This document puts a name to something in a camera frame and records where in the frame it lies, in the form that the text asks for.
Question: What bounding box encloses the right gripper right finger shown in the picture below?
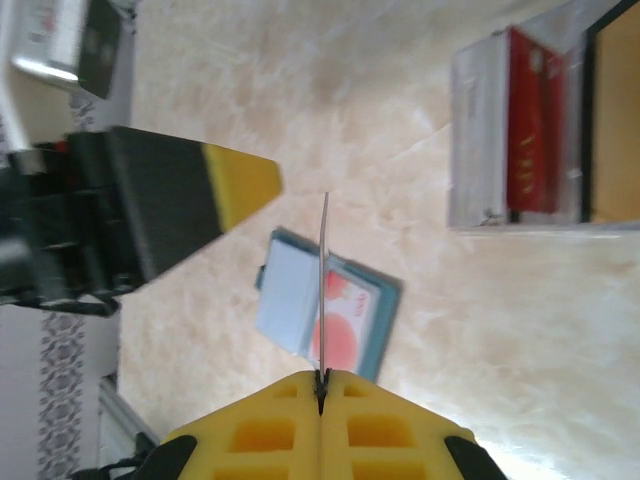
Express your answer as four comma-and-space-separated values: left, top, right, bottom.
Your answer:
319, 370, 506, 480

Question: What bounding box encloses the dark red card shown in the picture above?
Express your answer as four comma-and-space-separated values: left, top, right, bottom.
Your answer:
504, 27, 569, 216

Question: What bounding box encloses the orange card black edge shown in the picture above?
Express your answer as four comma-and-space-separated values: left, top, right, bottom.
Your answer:
582, 19, 640, 224

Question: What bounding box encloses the white card red circle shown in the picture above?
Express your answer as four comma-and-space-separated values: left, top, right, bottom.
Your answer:
309, 267, 381, 374

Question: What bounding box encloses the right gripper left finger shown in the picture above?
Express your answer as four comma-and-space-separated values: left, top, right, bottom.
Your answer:
132, 370, 321, 480

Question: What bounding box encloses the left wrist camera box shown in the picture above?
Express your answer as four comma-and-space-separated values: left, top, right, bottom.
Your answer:
9, 0, 124, 101

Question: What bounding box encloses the white-edged plastic card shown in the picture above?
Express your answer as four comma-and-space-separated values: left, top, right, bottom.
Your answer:
315, 192, 332, 374

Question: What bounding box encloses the aluminium side rail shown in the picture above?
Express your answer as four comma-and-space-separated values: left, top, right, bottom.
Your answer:
97, 374, 166, 480

